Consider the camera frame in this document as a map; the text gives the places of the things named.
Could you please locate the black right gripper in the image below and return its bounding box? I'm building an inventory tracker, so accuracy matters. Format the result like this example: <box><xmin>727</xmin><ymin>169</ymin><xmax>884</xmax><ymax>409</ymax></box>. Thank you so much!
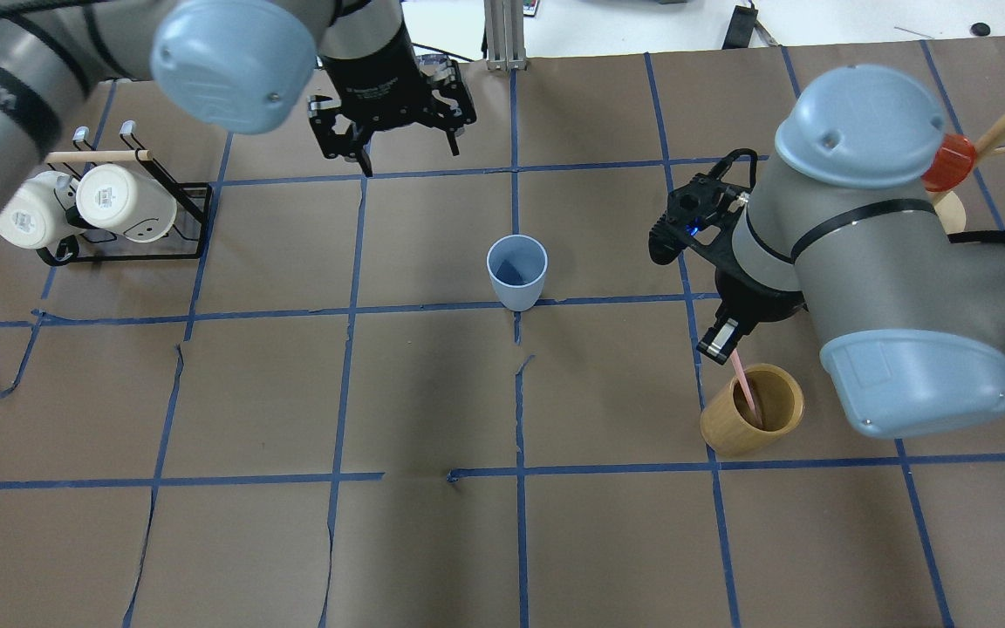
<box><xmin>697</xmin><ymin>268</ymin><xmax>807</xmax><ymax>363</ymax></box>

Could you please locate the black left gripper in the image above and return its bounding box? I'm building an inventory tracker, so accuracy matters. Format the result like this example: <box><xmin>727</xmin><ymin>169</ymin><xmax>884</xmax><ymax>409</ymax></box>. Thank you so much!
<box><xmin>307</xmin><ymin>55</ymin><xmax>478</xmax><ymax>178</ymax></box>

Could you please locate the pink chopstick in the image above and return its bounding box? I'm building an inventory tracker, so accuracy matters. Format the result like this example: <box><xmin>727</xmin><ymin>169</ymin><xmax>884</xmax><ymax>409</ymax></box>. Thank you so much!
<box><xmin>730</xmin><ymin>349</ymin><xmax>764</xmax><ymax>429</ymax></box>

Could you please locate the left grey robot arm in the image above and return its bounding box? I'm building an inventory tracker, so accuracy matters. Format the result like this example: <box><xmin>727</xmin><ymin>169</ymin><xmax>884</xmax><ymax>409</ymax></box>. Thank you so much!
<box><xmin>0</xmin><ymin>1</ymin><xmax>477</xmax><ymax>210</ymax></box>

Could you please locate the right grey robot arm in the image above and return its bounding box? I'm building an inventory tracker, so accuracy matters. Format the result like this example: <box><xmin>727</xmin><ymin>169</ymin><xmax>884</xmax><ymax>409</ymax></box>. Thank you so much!
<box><xmin>715</xmin><ymin>65</ymin><xmax>1005</xmax><ymax>439</ymax></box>

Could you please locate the bamboo cup holder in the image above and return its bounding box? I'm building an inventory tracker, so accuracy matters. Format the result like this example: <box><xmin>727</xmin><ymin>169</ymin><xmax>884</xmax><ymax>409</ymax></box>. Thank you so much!
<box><xmin>701</xmin><ymin>363</ymin><xmax>805</xmax><ymax>457</ymax></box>

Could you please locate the light blue plastic cup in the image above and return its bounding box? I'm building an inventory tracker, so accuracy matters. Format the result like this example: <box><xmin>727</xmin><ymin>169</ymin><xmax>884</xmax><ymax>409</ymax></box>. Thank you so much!
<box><xmin>486</xmin><ymin>234</ymin><xmax>548</xmax><ymax>311</ymax></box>

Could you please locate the red cup on tree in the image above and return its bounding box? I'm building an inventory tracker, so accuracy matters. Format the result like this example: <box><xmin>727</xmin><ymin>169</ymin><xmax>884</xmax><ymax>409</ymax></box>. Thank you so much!
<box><xmin>921</xmin><ymin>133</ymin><xmax>978</xmax><ymax>194</ymax></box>

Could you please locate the round wooden stand base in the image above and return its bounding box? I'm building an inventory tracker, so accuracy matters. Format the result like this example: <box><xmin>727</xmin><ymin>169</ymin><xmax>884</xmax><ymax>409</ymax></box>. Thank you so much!
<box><xmin>932</xmin><ymin>191</ymin><xmax>967</xmax><ymax>235</ymax></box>

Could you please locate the white mug with face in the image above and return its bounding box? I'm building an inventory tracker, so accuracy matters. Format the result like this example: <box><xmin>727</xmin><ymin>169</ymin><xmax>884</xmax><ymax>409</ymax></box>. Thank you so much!
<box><xmin>76</xmin><ymin>164</ymin><xmax>178</xmax><ymax>243</ymax></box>

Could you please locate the white mug left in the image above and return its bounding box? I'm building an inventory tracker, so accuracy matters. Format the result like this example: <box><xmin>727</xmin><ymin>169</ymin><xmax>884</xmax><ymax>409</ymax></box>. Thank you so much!
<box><xmin>0</xmin><ymin>170</ymin><xmax>84</xmax><ymax>250</ymax></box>

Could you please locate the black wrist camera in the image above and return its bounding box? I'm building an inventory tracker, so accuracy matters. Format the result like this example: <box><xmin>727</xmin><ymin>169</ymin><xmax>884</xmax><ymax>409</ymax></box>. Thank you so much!
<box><xmin>647</xmin><ymin>148</ymin><xmax>759</xmax><ymax>268</ymax></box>

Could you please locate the aluminium frame post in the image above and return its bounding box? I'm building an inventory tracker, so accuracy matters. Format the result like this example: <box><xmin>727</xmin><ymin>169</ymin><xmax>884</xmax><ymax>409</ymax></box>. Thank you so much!
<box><xmin>483</xmin><ymin>0</ymin><xmax>528</xmax><ymax>72</ymax></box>

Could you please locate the black wire mug rack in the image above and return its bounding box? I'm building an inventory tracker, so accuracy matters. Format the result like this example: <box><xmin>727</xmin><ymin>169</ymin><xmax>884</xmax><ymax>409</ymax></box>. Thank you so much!
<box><xmin>36</xmin><ymin>120</ymin><xmax>213</xmax><ymax>267</ymax></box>

